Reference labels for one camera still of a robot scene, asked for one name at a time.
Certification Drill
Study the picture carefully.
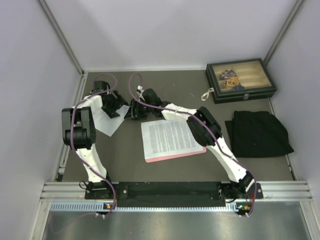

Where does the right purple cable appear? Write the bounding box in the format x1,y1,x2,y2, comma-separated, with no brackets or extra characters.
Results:
128,72,257,217

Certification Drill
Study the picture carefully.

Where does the left aluminium frame post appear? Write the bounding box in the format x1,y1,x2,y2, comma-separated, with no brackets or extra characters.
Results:
36,0,84,76

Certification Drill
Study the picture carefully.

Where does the white ribbon loop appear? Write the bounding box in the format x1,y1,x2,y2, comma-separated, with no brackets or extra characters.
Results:
200,87,215,102

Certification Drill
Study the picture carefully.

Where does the dark green display box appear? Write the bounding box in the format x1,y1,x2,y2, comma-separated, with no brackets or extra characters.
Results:
205,58,277,104

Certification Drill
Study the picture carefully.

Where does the aluminium frame post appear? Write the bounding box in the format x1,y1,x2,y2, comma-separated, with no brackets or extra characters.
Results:
36,0,84,76
263,0,306,66

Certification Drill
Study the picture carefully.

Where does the pink clipboard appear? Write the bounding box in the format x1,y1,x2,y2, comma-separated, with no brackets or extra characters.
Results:
145,147,208,164

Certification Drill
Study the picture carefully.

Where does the black folded cloth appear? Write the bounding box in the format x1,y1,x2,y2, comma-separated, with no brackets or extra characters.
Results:
225,111,294,158

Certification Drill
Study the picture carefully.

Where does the dense text paper sheet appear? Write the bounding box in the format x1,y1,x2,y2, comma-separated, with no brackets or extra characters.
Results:
141,120,207,163

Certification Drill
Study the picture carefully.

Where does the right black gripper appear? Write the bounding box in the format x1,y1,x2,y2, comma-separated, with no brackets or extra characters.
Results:
125,99,154,122

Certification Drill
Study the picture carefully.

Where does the right aluminium frame post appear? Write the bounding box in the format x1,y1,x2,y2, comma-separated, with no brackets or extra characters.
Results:
263,0,306,66

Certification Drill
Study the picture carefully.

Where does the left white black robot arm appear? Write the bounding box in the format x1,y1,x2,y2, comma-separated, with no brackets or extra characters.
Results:
61,80,129,200

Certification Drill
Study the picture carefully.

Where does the aluminium front rail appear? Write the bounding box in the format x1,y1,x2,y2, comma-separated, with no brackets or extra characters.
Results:
40,180,313,202

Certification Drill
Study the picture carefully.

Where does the form paper sheet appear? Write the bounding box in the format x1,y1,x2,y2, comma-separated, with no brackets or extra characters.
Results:
93,105,130,137

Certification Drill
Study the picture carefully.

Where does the grey slotted cable duct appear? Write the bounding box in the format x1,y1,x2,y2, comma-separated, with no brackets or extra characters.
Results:
49,201,253,213

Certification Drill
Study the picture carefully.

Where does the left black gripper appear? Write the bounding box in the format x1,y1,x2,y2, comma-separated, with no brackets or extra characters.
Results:
102,89,128,119

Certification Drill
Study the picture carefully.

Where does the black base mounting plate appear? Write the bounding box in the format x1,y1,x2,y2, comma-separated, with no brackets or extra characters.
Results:
84,180,264,207

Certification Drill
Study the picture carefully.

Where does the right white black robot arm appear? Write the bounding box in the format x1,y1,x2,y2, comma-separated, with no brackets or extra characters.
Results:
129,85,258,200

